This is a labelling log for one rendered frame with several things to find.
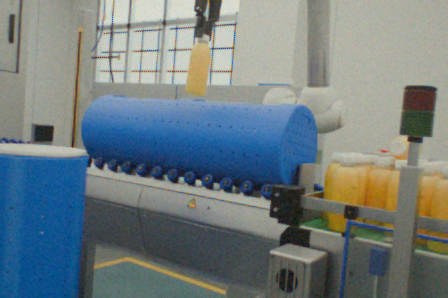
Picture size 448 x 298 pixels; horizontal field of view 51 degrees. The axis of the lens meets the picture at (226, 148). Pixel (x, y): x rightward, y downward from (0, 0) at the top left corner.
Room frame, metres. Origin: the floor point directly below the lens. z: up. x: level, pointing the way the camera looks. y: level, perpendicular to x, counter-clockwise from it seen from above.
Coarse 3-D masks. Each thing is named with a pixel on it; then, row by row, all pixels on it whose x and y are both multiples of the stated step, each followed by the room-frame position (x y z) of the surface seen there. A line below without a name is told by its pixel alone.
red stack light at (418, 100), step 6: (408, 90) 0.92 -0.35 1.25; (414, 90) 0.91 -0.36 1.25; (420, 90) 0.91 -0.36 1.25; (426, 90) 0.91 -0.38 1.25; (408, 96) 0.92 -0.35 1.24; (414, 96) 0.91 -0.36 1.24; (420, 96) 0.91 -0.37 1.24; (426, 96) 0.91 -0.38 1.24; (432, 96) 0.91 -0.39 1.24; (402, 102) 0.94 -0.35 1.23; (408, 102) 0.92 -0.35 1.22; (414, 102) 0.91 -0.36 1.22; (420, 102) 0.91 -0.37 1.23; (426, 102) 0.90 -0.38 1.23; (432, 102) 0.91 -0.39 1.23; (402, 108) 0.94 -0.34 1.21; (408, 108) 0.92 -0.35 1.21; (414, 108) 0.91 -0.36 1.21; (420, 108) 0.91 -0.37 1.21; (426, 108) 0.91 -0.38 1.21; (432, 108) 0.91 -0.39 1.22
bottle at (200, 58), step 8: (200, 40) 1.53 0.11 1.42; (192, 48) 1.54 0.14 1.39; (200, 48) 1.52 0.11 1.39; (208, 48) 1.53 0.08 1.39; (192, 56) 1.52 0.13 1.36; (200, 56) 1.51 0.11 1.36; (208, 56) 1.52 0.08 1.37; (192, 64) 1.52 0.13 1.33; (200, 64) 1.51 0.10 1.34; (208, 64) 1.53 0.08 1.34; (192, 72) 1.51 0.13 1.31; (200, 72) 1.51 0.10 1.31; (208, 72) 1.54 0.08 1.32; (192, 80) 1.51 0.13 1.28; (200, 80) 1.51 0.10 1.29; (192, 88) 1.51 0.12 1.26; (200, 88) 1.51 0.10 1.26; (200, 96) 1.55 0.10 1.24
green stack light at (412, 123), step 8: (400, 112) 0.95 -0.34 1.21; (408, 112) 0.92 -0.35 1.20; (416, 112) 0.91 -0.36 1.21; (424, 112) 0.90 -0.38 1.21; (400, 120) 0.94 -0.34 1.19; (408, 120) 0.92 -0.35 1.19; (416, 120) 0.91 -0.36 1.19; (424, 120) 0.90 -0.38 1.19; (432, 120) 0.91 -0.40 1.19; (400, 128) 0.94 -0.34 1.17; (408, 128) 0.92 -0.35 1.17; (416, 128) 0.91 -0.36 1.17; (424, 128) 0.91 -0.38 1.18; (432, 128) 0.91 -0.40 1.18; (416, 136) 0.94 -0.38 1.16; (424, 136) 0.91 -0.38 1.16; (432, 136) 0.92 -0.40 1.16
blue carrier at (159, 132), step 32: (96, 128) 1.77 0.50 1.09; (128, 128) 1.68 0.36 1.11; (160, 128) 1.60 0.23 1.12; (192, 128) 1.53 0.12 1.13; (224, 128) 1.46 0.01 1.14; (256, 128) 1.40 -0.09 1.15; (288, 128) 1.38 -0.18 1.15; (128, 160) 1.74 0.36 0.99; (160, 160) 1.63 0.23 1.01; (192, 160) 1.54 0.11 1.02; (224, 160) 1.46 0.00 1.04; (256, 160) 1.39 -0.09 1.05; (288, 160) 1.39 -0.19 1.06
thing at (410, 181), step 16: (400, 176) 0.93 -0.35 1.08; (416, 176) 0.91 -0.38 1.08; (400, 192) 0.93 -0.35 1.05; (416, 192) 0.91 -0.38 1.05; (400, 208) 0.93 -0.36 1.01; (416, 208) 0.91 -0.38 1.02; (400, 224) 0.92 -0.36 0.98; (416, 224) 0.93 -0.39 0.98; (400, 240) 0.92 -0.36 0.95; (400, 256) 0.92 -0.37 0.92; (400, 272) 0.92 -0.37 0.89; (400, 288) 0.92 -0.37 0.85
